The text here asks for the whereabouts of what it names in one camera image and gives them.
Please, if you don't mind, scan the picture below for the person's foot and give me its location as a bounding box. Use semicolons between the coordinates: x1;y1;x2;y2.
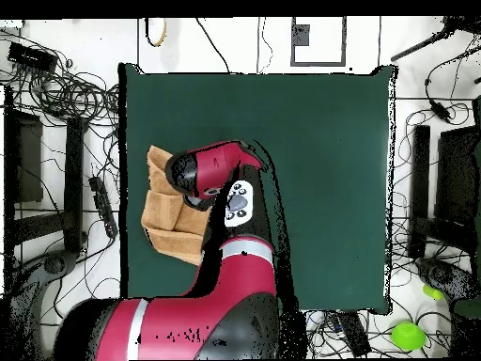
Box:
144;17;169;48

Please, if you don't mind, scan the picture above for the bright green bowl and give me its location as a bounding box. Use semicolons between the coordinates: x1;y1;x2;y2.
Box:
390;321;427;352

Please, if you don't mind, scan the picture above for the tan terry towel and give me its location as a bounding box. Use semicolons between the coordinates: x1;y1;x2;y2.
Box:
140;145;212;267

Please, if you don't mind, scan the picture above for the black upright post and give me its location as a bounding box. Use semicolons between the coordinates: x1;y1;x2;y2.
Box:
408;124;432;259
63;117;89;253

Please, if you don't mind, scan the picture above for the dark green bin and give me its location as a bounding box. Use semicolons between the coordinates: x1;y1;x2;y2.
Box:
449;296;481;358

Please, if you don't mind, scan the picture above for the black flat box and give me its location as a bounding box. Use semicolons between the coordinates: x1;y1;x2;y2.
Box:
326;310;372;358

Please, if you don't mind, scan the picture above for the grey pedestal leg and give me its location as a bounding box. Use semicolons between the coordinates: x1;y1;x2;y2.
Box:
414;257;480;302
7;249;80;358

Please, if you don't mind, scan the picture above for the black power adapter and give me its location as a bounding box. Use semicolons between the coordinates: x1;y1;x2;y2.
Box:
427;98;452;123

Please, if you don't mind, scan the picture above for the grey square floor frame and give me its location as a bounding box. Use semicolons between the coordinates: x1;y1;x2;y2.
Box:
289;16;348;68

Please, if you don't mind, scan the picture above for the black shelf frame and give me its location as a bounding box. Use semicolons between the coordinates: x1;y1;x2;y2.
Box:
435;95;481;264
3;85;76;260

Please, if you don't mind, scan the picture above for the small green plastic cup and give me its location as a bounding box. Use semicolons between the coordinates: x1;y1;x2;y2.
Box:
422;283;445;301

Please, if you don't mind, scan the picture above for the tangled black cable bundle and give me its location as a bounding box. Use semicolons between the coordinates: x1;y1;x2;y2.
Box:
7;63;119;127

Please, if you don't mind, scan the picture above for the black tripod leg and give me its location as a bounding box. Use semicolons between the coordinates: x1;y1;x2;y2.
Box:
390;16;481;63

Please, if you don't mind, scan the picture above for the black power strip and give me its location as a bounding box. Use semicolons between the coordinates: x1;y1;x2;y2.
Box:
88;175;119;239

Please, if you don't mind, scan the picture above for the dark green table cloth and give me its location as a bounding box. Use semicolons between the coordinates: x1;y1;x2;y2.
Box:
117;62;398;316

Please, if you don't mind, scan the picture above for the black electronics box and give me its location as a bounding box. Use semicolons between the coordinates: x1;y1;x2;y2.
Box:
8;41;59;72

